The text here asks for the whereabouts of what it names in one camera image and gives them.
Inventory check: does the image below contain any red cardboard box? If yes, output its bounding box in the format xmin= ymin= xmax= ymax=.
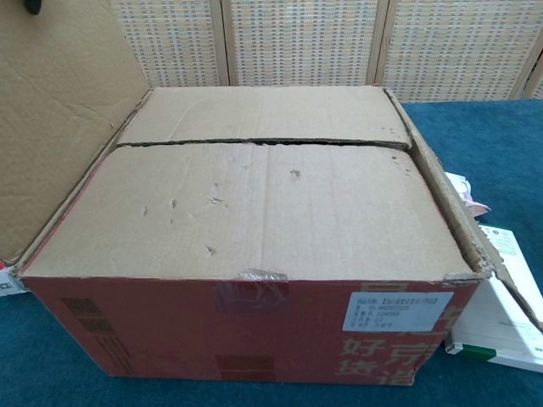
xmin=0 ymin=0 xmax=543 ymax=389

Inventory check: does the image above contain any white green paper box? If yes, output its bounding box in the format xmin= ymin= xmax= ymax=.
xmin=444 ymin=224 xmax=543 ymax=374

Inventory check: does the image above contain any woven wooden folding screen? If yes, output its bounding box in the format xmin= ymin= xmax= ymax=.
xmin=101 ymin=0 xmax=543 ymax=103

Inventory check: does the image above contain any Oreo cookie package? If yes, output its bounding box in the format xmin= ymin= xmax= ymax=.
xmin=0 ymin=259 xmax=27 ymax=298

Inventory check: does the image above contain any pink wet wipes pack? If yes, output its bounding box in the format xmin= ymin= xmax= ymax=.
xmin=443 ymin=171 xmax=491 ymax=221

